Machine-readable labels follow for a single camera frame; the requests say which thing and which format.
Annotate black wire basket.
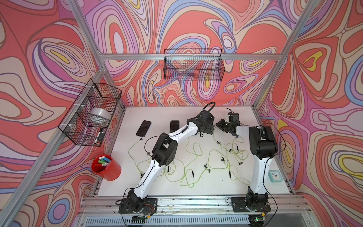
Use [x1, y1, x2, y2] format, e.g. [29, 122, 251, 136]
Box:
[164, 48, 225, 82]
[58, 79, 122, 147]

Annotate black phone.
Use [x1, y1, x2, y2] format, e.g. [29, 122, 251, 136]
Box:
[169, 120, 180, 133]
[136, 120, 152, 137]

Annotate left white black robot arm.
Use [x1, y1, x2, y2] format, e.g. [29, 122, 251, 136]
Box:
[126, 109, 214, 212]

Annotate green earphones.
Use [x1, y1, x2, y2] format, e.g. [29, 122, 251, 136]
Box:
[127, 136, 157, 179]
[207, 135, 251, 186]
[179, 139, 209, 188]
[226, 137, 249, 165]
[157, 158, 186, 183]

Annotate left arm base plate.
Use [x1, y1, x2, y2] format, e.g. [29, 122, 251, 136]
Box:
[115, 198, 158, 215]

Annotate red cup with markers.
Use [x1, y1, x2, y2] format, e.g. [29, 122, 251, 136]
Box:
[91, 154, 122, 181]

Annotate white tape roll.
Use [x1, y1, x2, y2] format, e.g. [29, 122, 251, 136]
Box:
[90, 107, 111, 120]

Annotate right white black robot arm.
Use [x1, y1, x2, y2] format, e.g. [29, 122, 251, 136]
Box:
[216, 112, 278, 212]

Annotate small teal alarm clock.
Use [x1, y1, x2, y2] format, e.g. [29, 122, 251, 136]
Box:
[268, 170, 284, 183]

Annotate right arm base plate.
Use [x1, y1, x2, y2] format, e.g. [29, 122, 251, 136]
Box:
[230, 197, 271, 213]

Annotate left black wire basket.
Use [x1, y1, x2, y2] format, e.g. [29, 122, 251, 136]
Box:
[58, 79, 122, 147]

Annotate back black wire basket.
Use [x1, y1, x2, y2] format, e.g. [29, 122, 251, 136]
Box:
[164, 48, 225, 82]

